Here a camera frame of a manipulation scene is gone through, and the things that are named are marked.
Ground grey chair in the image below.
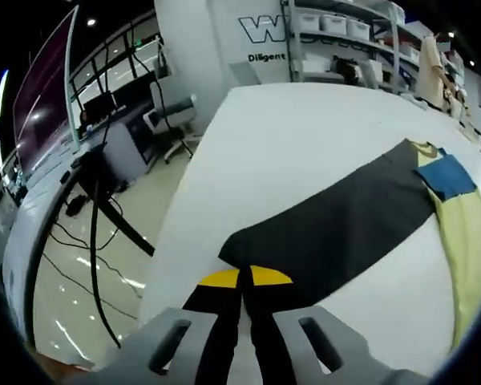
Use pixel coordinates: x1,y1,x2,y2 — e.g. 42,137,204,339
228,62,261,86

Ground black floor cables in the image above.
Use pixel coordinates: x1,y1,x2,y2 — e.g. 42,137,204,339
43,176,157,350

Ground large dark screen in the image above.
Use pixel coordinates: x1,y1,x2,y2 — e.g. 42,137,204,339
14,6,81,169

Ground grey metal shelving unit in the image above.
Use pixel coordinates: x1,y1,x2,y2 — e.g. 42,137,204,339
292,0,466,97

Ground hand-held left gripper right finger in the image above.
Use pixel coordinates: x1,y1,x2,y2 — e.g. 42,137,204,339
246,264,388,385

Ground white office chair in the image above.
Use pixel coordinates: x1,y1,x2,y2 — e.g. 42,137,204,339
143,75,204,164

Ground black bag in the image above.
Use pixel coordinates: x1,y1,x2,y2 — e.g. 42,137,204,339
338,59,364,83

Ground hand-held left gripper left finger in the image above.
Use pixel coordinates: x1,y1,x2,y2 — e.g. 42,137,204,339
103,269,242,385

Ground yellow blue grey garment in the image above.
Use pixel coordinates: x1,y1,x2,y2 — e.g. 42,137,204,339
218,138,481,354

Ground white storage bin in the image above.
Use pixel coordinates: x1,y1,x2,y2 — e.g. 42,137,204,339
346,18,372,41
320,14,348,35
298,14,321,33

